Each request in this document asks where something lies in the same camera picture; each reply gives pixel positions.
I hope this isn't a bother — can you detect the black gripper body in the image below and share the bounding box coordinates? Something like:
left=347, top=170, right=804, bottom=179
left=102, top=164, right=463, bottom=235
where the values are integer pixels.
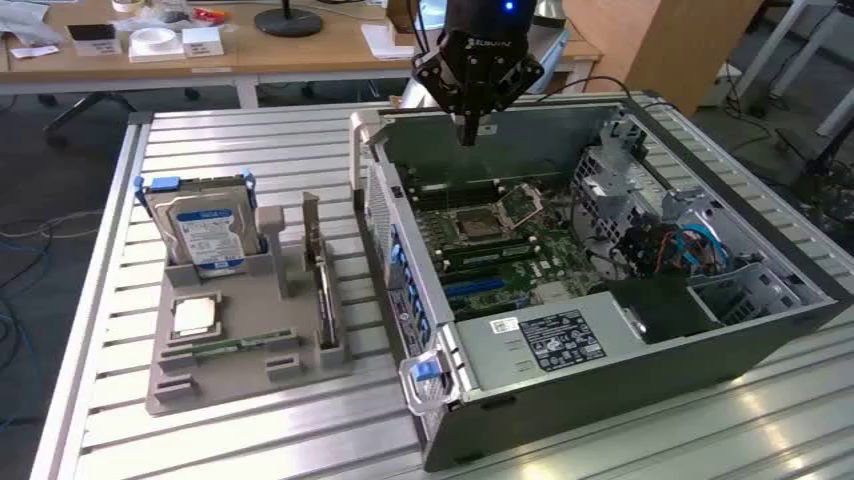
left=437, top=0, right=536, bottom=116

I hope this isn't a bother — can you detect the low-profile Nvidia graphics card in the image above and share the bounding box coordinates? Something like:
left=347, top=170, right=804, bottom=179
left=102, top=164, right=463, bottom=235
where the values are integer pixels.
left=301, top=191, right=343, bottom=352

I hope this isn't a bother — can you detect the white paper stack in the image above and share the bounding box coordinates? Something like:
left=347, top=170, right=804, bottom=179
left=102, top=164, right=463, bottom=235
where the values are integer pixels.
left=359, top=22, right=419, bottom=62

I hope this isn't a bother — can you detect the brown cardboard box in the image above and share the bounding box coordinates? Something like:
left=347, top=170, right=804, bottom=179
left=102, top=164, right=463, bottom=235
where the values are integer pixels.
left=385, top=0, right=435, bottom=49

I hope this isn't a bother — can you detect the black round lamp base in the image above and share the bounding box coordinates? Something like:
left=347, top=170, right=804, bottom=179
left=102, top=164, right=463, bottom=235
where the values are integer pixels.
left=252, top=0, right=325, bottom=39

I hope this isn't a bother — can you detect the wooden cabinet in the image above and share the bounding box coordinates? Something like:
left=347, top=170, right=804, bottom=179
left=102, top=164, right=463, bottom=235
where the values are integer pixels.
left=559, top=0, right=766, bottom=117

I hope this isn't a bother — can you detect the metal socket cover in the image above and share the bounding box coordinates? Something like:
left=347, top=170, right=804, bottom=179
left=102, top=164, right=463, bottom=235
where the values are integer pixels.
left=496, top=182, right=543, bottom=229

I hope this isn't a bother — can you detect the metal drive cage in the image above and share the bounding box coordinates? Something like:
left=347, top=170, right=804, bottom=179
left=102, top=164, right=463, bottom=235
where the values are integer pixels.
left=569, top=114, right=728, bottom=281

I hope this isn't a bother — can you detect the CPU socket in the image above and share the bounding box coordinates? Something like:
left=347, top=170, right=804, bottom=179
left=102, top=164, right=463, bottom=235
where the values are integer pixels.
left=452, top=204, right=512, bottom=240

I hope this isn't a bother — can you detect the white box with label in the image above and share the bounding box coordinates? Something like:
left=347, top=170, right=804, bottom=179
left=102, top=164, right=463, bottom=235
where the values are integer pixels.
left=180, top=27, right=225, bottom=59

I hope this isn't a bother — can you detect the small red item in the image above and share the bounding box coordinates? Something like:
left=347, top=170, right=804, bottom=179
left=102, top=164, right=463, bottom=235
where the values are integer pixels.
left=189, top=5, right=226, bottom=27

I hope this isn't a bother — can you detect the dark RAM stick with label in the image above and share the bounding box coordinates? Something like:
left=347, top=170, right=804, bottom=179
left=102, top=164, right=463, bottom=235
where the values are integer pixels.
left=441, top=242, right=536, bottom=272

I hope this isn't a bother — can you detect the green motherboard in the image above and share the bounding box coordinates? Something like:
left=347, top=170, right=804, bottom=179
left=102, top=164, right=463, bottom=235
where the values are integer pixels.
left=392, top=164, right=609, bottom=322

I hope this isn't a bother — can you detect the black item in clear bag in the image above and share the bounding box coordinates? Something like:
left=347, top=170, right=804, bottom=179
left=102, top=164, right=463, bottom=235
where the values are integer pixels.
left=142, top=7, right=193, bottom=27

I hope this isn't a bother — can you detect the flat white box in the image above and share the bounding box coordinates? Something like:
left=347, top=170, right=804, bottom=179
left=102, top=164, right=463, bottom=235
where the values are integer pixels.
left=125, top=42, right=189, bottom=65

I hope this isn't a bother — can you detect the white tape roll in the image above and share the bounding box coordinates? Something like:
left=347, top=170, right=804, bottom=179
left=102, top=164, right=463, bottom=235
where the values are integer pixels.
left=129, top=27, right=176, bottom=52

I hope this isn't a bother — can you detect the hard disk with blue label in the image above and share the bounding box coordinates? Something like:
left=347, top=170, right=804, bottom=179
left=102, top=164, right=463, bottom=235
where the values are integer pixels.
left=136, top=169, right=262, bottom=279

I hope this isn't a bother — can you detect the black and white box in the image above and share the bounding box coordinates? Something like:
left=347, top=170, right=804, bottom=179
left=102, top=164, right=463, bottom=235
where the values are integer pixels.
left=65, top=23, right=125, bottom=58

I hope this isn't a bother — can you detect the black plastic air shroud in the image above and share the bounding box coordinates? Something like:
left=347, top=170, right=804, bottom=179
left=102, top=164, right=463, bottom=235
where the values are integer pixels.
left=603, top=277, right=727, bottom=346

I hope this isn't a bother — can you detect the black office chair base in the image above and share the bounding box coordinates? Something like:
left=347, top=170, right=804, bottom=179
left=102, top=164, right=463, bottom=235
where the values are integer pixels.
left=38, top=87, right=201, bottom=147

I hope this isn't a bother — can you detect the grey parts rack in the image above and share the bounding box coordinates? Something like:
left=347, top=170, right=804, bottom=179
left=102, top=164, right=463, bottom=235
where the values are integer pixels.
left=144, top=192, right=356, bottom=419

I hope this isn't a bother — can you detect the wooden desk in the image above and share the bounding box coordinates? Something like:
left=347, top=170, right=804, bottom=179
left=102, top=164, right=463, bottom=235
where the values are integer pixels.
left=0, top=0, right=605, bottom=109

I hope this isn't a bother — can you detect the metal disk bay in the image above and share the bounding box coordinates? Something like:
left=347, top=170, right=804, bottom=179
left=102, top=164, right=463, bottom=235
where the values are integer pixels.
left=685, top=252, right=812, bottom=329

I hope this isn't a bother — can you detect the grey power supply unit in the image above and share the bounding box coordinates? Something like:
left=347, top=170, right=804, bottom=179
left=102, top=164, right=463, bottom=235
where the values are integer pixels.
left=452, top=292, right=652, bottom=395

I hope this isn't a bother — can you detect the white card with red print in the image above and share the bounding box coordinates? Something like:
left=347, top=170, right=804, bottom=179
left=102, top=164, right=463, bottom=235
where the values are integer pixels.
left=6, top=44, right=61, bottom=61

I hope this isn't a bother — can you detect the silver CPU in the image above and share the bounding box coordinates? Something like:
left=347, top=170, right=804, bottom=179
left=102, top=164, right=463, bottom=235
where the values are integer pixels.
left=170, top=297, right=222, bottom=340

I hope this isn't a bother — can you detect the crumpled clear plastic bag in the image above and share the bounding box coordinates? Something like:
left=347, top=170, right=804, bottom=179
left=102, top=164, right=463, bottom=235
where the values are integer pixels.
left=0, top=2, right=65, bottom=47

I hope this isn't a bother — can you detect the bare green RAM stick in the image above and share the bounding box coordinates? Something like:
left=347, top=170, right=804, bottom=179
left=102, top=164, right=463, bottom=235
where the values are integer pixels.
left=162, top=329, right=295, bottom=359

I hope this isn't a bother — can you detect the open black PC case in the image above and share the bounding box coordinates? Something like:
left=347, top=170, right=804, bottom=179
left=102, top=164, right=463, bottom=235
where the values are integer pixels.
left=349, top=89, right=854, bottom=474

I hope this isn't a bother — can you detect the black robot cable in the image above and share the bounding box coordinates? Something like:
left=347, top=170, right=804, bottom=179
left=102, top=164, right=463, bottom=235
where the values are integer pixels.
left=405, top=0, right=433, bottom=62

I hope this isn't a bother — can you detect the white table leg frame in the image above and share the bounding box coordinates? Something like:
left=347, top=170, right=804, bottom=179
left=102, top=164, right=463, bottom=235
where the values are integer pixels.
left=730, top=0, right=854, bottom=137

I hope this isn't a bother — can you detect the blue wire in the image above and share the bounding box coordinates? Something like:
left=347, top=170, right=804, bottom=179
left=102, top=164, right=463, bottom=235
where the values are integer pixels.
left=669, top=223, right=734, bottom=275

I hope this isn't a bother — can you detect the red and yellow wire bundle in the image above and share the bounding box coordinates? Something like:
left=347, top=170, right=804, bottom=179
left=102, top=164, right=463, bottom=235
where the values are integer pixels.
left=649, top=229, right=712, bottom=275

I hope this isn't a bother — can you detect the blue floor cable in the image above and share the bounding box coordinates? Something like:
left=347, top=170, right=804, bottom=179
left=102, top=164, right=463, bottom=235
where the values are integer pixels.
left=0, top=239, right=53, bottom=432

